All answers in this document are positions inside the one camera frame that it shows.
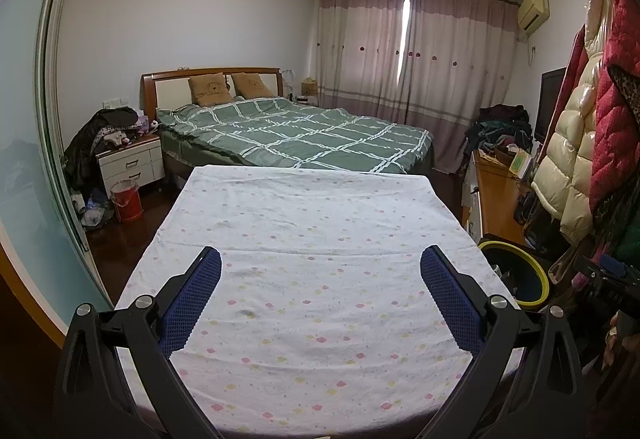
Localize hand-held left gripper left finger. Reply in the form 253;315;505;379
54;245;223;439

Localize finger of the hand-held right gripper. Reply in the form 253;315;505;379
574;253;626;278

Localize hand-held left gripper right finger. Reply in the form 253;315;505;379
420;245;583;439

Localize yellow rimmed dark bin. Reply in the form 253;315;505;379
477;240;550;310

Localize person's right hand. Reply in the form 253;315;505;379
604;314;633;360

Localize red quilted jacket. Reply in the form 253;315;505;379
587;0;640;220

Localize wooden low cabinet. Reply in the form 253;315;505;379
462;149;538;250

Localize cream puffer jacket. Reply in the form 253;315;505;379
531;0;608;247

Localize red plastic bucket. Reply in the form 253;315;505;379
110;179;144;224

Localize green printed box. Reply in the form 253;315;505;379
507;151;533;180

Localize plastic bags heap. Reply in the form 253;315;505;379
70;189;116;231

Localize white spotted tablecloth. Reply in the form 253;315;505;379
115;165;526;430

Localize white nightstand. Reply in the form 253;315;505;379
96;135;166;192

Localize black flat television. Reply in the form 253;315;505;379
534;66;568;144

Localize leopard print garment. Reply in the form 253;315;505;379
607;64;640;120

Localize pile of mixed clothes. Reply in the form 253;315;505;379
465;104;533;154

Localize dark clothes heap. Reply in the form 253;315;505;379
62;106;146;192

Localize green checked quilt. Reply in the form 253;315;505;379
156;98;435;174

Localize wardrobe sliding door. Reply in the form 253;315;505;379
0;0;118;340

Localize brown bear pillow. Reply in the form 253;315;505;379
230;72;276;98
188;74;235;107

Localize wooden bed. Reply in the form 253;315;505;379
140;67;436;176

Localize pink white curtain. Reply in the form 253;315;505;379
315;0;413;110
402;0;518;174

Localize cream air conditioner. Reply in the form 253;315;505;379
517;0;550;32

